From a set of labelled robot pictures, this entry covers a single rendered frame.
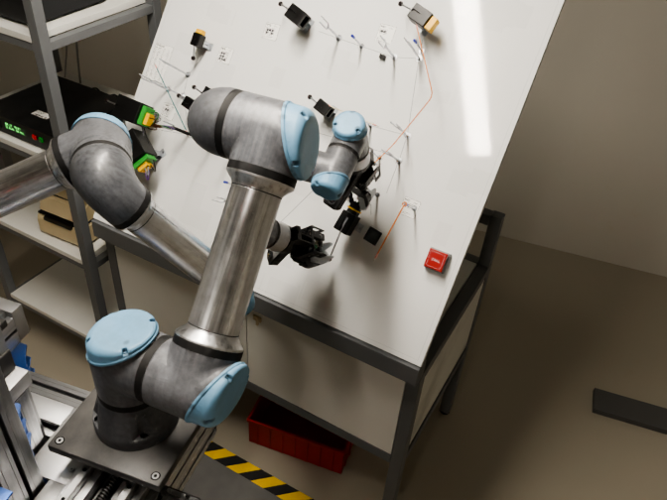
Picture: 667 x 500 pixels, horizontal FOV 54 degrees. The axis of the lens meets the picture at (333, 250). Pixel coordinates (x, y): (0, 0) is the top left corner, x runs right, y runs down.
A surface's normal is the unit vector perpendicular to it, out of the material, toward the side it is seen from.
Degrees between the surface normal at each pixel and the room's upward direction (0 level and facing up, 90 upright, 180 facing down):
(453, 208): 53
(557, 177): 90
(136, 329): 8
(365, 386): 90
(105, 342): 8
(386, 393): 90
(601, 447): 0
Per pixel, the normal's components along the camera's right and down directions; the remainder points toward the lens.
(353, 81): -0.36, -0.06
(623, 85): -0.33, 0.58
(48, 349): 0.07, -0.78
